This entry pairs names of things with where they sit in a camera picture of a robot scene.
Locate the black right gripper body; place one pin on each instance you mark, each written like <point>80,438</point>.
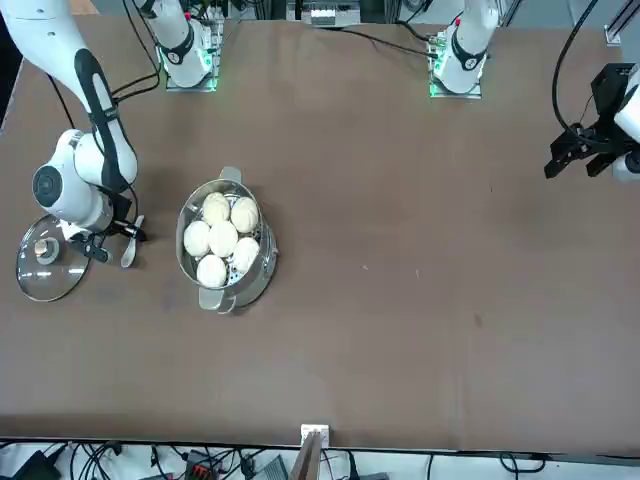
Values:
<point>121,210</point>

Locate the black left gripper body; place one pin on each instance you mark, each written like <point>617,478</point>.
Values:
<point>612,85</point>

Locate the white ceramic spoon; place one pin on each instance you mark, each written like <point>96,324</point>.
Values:
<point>128,256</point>

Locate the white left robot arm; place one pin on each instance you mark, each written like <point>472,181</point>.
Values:
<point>460,60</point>

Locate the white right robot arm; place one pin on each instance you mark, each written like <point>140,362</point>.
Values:
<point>70,200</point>

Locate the steel steamer pot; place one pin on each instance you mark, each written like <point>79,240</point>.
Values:
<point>252,290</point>

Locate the glass pot lid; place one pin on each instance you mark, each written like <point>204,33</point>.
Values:
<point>45,280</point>

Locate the white steamed bun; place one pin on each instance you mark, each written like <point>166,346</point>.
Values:
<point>211,271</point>
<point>216,207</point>
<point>244,214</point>
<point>246,254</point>
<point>196,239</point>
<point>223,238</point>

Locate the black power adapter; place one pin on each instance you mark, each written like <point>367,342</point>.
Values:
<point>27,467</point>

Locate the red and black device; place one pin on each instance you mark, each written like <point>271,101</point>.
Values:
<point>202,467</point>

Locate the white power socket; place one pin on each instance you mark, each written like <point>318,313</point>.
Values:
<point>315,430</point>

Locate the white box device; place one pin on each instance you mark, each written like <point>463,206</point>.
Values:
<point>322,16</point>

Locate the wooden plank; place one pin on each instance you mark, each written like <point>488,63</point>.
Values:
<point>307,460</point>

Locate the aluminium frame bracket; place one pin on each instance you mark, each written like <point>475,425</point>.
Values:
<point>615,30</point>

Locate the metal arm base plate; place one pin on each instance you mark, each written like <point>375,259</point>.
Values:
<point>192,88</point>
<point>452,95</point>

